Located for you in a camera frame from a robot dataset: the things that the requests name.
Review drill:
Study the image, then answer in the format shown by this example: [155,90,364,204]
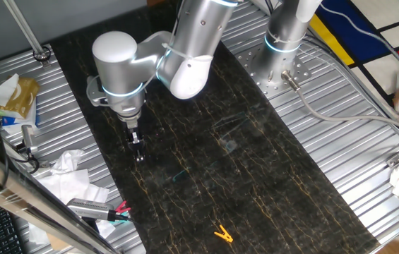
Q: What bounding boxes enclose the small silver camera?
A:
[20,124,40,155]

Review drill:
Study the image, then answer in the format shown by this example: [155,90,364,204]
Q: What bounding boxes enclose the white pulled tissue sheet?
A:
[0,73,20,107]

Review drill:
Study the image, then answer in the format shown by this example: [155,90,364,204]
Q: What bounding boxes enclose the teal plastic clothespin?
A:
[109,210,131,225]

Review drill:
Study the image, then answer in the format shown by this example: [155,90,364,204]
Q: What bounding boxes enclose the grey power strip cable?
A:
[321,3,399,71]

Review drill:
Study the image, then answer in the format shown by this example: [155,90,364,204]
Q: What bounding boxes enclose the gold tissue box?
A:
[3,76,40,120]

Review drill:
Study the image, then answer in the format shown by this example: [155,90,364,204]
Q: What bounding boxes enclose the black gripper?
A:
[126,126,147,164]

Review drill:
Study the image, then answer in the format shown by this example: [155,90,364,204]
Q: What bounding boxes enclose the large wooden cube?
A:
[47,233,71,252]

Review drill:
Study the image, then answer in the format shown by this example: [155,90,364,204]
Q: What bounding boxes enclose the yellow plastic clothespin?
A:
[213,224,234,243]

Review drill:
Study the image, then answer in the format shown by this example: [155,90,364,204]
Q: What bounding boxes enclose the colour block pattern cloth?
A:
[308,0,399,117]

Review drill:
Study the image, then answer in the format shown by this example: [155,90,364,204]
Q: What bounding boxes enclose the black looped cable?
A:
[4,140,41,174]

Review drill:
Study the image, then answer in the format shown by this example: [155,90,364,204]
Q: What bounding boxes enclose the crumpled white tissue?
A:
[49,149,85,176]

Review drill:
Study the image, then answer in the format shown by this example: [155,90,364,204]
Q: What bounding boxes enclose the black marble pattern mat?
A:
[49,0,381,254]

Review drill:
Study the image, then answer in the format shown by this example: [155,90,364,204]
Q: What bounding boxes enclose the blue white tissue pack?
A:
[1,114,38,134]

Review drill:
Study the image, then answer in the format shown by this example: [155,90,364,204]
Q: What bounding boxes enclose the flat white tissue sheets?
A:
[28,168,117,246]

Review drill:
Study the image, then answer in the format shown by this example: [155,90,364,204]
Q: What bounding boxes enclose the red plastic clothespin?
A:
[114,200,132,214]

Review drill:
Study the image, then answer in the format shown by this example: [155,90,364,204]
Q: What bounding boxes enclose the metal tripod pole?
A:
[3,0,52,68]

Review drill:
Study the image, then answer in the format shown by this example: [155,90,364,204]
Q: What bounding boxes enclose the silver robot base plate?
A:
[236,45,312,99]

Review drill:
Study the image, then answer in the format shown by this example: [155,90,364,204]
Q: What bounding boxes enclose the aluminium frame bar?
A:
[0,140,119,254]

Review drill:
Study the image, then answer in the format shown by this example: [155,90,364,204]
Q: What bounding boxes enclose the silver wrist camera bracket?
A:
[85,75,114,107]

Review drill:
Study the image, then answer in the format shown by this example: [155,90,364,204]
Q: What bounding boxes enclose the thick grey cable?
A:
[280,70,399,138]

